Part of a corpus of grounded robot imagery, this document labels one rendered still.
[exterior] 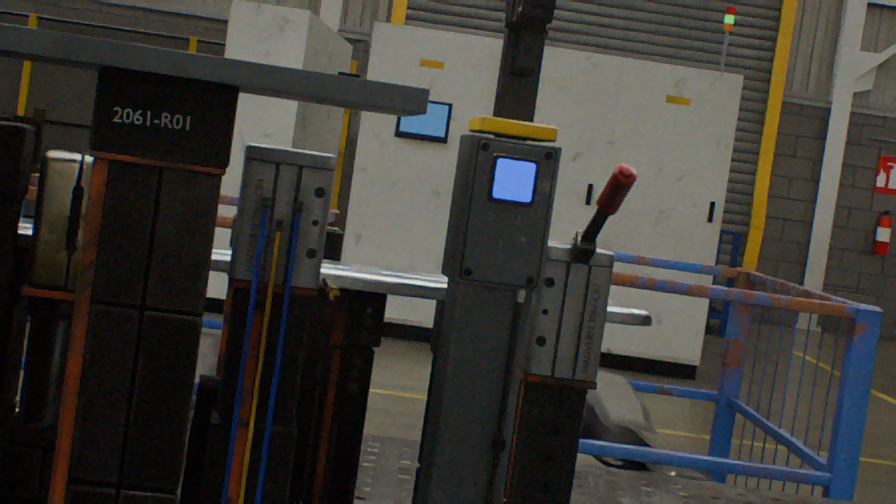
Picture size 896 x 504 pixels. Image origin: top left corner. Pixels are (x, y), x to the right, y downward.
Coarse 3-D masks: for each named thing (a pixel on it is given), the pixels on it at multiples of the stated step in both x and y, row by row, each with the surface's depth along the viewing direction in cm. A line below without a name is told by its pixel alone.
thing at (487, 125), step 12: (480, 120) 107; (492, 120) 107; (504, 120) 107; (480, 132) 110; (492, 132) 107; (504, 132) 107; (516, 132) 108; (528, 132) 108; (540, 132) 108; (552, 132) 108
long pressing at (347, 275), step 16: (32, 224) 141; (224, 256) 132; (224, 272) 132; (336, 272) 134; (352, 272) 134; (368, 272) 141; (384, 272) 145; (400, 272) 147; (416, 272) 151; (352, 288) 134; (368, 288) 134; (384, 288) 134; (400, 288) 135; (416, 288) 135; (432, 288) 135; (608, 304) 145; (608, 320) 138; (624, 320) 138; (640, 320) 139
